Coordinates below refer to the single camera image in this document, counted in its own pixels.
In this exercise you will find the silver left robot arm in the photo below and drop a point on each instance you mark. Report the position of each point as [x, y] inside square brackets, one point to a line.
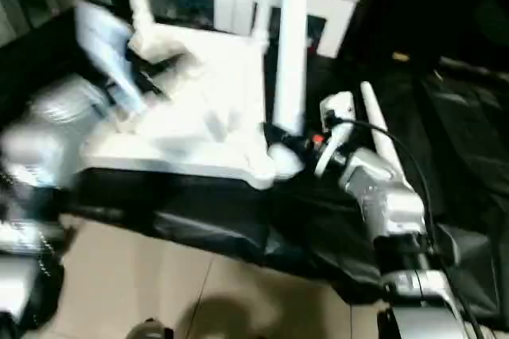
[48, 164]

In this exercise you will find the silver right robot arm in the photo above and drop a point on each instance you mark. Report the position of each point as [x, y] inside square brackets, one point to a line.
[398, 227]

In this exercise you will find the white plastic table top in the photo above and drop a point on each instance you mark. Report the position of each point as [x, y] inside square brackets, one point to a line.
[207, 108]

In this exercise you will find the small tan tag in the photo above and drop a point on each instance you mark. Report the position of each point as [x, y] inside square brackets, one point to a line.
[400, 57]

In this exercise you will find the black work mat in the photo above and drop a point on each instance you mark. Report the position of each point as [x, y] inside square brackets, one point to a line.
[445, 164]

